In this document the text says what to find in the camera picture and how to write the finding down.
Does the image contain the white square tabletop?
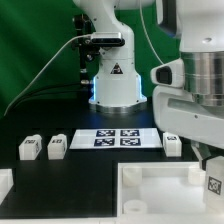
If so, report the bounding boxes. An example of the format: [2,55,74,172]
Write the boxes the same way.
[116,161,224,218]

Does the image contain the black cables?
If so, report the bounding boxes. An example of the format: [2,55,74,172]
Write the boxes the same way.
[9,83,91,108]

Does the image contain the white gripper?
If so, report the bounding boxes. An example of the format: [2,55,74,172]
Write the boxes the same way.
[151,59,224,170]

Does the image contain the white tag sheet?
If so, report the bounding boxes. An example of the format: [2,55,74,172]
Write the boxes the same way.
[70,128,162,150]

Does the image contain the grey camera cable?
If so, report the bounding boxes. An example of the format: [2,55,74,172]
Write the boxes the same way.
[3,33,93,116]

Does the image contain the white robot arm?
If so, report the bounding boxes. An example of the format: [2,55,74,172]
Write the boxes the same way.
[73,0,224,169]

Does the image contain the black camera stand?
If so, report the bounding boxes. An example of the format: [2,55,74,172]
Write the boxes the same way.
[71,14,99,86]

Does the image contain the grey camera on mount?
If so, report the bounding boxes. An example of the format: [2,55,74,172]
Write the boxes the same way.
[90,32,125,47]

